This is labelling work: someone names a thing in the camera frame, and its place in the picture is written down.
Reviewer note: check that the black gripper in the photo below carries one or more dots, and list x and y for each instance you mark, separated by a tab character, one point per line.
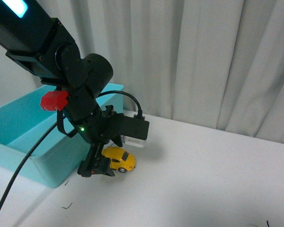
97	130

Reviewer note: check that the yellow beetle toy car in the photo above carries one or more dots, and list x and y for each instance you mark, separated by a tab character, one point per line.
121	160

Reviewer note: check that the red clip on arm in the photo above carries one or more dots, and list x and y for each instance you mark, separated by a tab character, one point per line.
54	100

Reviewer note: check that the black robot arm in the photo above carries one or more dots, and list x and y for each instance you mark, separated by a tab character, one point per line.
43	46

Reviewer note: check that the turquoise storage box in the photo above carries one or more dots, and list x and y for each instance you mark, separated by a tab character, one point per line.
22	123

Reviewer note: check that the grey-white curtain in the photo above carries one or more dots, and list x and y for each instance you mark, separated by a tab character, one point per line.
213	63

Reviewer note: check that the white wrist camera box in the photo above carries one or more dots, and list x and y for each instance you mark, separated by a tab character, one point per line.
135	140

